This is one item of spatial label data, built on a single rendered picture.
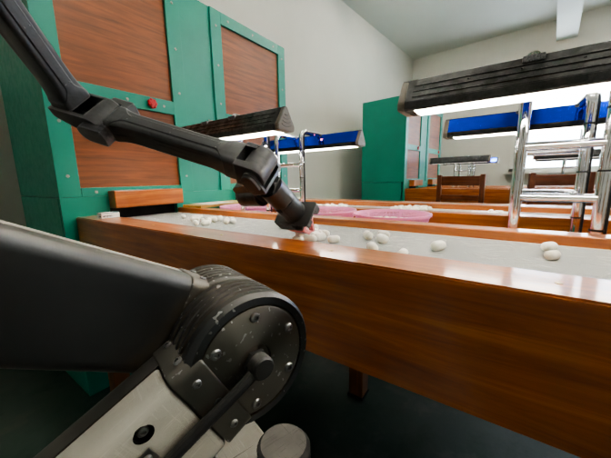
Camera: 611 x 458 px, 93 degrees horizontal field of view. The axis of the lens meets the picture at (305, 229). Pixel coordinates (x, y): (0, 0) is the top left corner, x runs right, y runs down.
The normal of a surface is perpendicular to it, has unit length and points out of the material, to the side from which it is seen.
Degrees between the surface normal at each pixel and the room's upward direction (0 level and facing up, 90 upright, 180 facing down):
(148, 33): 90
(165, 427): 90
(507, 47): 90
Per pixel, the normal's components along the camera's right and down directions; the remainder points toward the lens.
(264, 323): 0.66, 0.09
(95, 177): 0.82, 0.08
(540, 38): -0.65, 0.15
